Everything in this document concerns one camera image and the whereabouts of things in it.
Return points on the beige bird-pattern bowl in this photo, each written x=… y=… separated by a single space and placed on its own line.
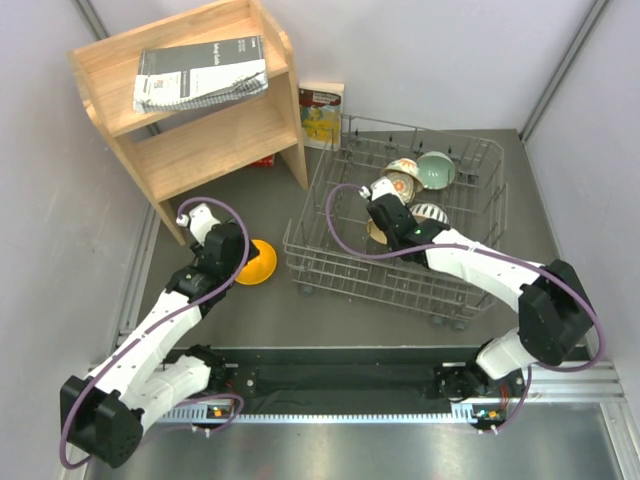
x=375 y=233

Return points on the grey wire dish rack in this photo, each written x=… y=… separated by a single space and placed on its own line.
x=333 y=245

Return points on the small red object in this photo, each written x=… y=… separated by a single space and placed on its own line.
x=265 y=162

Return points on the wooden two-tier shelf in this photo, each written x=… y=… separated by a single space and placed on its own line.
x=183 y=158

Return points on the colourful paperback book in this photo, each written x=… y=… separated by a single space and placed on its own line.
x=321 y=108

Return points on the yellow plastic bowl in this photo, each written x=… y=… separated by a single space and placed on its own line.
x=261 y=267

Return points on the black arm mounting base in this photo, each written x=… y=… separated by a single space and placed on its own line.
x=350 y=381

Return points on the grey spiral-bound manual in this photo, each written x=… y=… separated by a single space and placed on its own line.
x=200 y=75

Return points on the black-white striped bowl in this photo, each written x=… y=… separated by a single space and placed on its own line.
x=429 y=211

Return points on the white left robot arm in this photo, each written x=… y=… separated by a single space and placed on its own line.
x=107 y=413

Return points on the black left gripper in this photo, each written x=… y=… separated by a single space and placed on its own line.
x=242 y=252

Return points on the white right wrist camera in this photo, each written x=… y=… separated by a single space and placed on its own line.
x=379 y=188

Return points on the floral patterned ceramic bowl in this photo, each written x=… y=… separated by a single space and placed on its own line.
x=405 y=185

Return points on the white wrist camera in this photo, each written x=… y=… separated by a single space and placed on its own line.
x=197 y=217
x=379 y=188

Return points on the pale green ceramic bowl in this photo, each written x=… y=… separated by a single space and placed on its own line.
x=436 y=170

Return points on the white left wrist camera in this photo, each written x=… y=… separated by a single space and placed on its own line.
x=197 y=217

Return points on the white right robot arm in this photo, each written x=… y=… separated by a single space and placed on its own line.
x=553 y=309

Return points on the aluminium rail with cable duct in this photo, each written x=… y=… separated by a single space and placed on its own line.
x=598 y=385

